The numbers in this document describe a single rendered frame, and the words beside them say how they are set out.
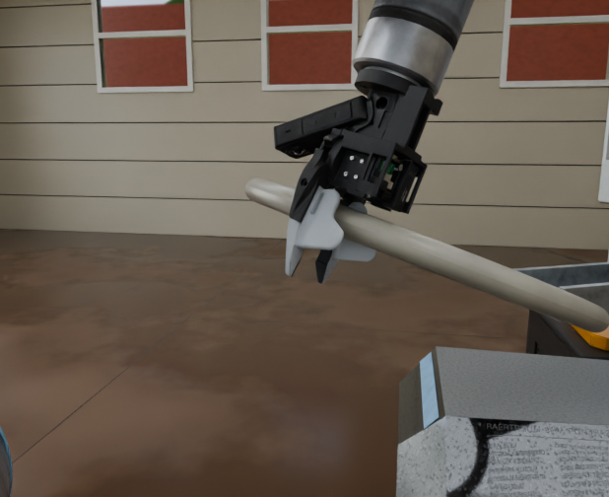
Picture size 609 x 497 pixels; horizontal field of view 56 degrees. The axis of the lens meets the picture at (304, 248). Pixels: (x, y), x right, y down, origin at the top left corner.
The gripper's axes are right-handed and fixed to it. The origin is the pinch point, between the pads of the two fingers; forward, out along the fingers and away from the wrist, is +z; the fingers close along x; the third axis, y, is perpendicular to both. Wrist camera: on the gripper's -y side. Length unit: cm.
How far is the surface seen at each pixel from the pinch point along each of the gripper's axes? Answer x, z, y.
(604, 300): 45, -9, 20
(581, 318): 15.6, -5.2, 23.1
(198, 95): 425, -101, -564
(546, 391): 78, 11, 11
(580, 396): 80, 9, 17
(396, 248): 0.4, -5.1, 9.0
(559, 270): 52, -11, 11
